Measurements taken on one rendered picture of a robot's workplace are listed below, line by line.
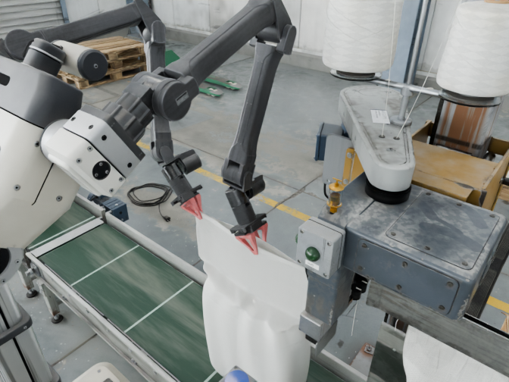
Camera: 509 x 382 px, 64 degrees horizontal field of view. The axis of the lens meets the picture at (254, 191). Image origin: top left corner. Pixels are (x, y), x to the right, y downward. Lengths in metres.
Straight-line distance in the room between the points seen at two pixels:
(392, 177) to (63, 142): 0.60
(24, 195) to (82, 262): 1.40
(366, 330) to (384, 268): 1.62
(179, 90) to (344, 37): 0.38
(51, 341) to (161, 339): 0.82
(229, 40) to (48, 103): 0.38
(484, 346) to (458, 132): 0.51
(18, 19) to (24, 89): 7.56
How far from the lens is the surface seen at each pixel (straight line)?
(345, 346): 2.30
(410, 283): 0.78
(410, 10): 5.68
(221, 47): 0.92
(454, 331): 1.03
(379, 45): 0.97
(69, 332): 2.50
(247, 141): 1.09
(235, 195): 1.15
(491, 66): 0.89
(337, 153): 1.20
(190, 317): 1.88
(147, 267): 2.15
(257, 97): 1.07
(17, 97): 0.93
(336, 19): 0.97
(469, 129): 1.16
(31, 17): 8.55
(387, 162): 0.84
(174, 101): 0.82
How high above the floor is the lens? 1.78
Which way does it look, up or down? 32 degrees down
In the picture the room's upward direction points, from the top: 1 degrees clockwise
